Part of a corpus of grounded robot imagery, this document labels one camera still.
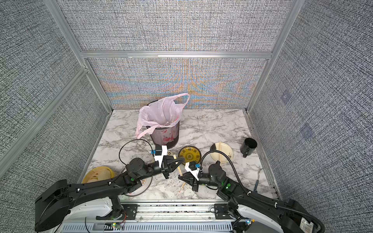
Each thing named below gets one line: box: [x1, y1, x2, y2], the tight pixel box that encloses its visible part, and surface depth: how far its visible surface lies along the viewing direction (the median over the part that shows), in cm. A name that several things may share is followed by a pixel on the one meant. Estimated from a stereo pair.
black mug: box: [239, 137, 258, 159], surface depth 92 cm
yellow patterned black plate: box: [178, 145, 202, 166], surface depth 97 cm
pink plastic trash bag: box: [135, 93, 190, 139], surface depth 87 cm
